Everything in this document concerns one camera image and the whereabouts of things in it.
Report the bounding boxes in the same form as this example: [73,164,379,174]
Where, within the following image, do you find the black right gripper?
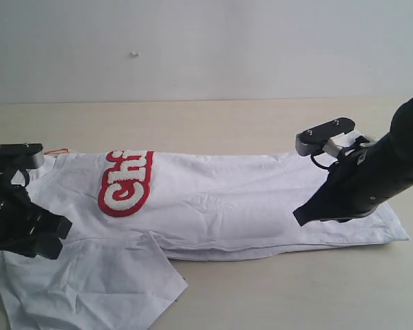
[293,148,375,226]

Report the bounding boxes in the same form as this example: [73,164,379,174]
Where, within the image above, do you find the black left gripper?
[0,166,72,260]

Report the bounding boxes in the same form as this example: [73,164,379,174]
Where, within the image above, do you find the white t-shirt red lettering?
[0,151,409,329]

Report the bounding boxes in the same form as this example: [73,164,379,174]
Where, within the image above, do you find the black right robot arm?
[293,98,413,226]

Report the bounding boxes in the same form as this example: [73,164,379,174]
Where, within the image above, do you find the black right camera cable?
[310,149,341,170]

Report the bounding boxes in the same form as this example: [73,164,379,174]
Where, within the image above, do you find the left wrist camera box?
[0,143,45,169]

